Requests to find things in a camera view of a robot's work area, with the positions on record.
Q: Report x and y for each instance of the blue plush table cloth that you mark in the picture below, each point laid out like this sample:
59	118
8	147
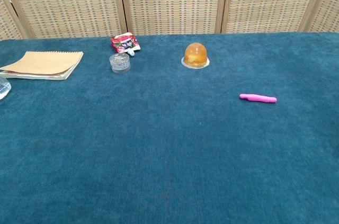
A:
159	142

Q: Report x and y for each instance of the orange jelly cup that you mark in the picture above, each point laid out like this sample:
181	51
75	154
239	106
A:
195	54

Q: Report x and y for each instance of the clear round pin box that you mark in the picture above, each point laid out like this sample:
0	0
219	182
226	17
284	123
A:
119	63

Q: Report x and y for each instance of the red drink pouch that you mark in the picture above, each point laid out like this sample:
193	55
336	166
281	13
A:
123	42

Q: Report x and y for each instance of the kraft spiral notebook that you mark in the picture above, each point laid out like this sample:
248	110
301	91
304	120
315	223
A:
45	62

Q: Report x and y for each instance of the clear plastic water bottle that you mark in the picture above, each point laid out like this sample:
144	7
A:
3	89

